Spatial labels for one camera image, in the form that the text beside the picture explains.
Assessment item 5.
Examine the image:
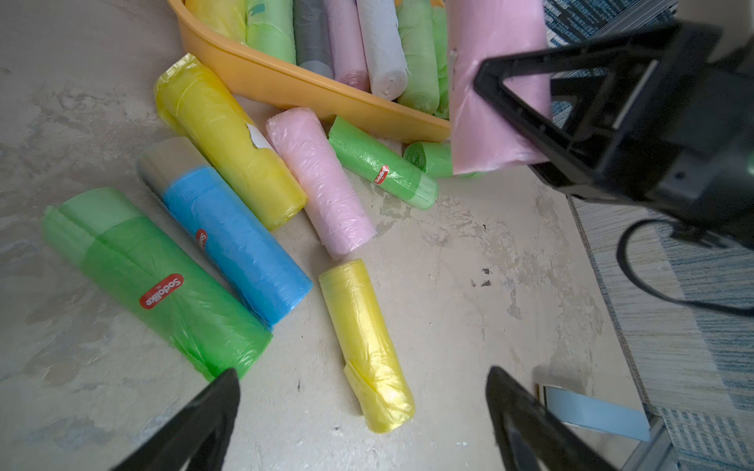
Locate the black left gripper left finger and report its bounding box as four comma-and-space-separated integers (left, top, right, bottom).
115, 369, 241, 470

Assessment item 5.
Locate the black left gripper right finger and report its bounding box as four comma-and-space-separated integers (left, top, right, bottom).
485, 366, 614, 470

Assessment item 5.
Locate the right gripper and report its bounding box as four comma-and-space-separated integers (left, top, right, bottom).
484, 22, 753, 246

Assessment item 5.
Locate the pink roll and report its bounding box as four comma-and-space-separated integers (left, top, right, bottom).
324, 0, 370, 91
265, 108, 376, 260
446, 0, 552, 175

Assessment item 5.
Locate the fat green roll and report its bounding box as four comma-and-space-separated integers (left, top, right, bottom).
432, 6, 450, 120

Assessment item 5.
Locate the white roll with blue band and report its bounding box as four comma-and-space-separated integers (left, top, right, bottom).
357, 0, 408, 101

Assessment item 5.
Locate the small dark grey roll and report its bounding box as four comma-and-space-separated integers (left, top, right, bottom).
294, 0, 334, 79

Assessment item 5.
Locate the large light green roll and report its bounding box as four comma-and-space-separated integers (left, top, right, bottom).
245, 0, 296, 65

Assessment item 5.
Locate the yellow trash bag roll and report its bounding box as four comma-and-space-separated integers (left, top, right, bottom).
185, 0, 247, 45

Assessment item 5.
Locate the green roll with red label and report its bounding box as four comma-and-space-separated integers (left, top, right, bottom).
403, 141, 482, 179

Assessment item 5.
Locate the blue trash bag roll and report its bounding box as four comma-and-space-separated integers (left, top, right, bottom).
137, 137, 313, 329

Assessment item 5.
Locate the short green roll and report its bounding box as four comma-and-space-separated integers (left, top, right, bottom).
328, 116, 439, 210

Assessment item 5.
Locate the yellow plastic storage box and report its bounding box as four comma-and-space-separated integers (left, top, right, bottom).
169, 1, 451, 143

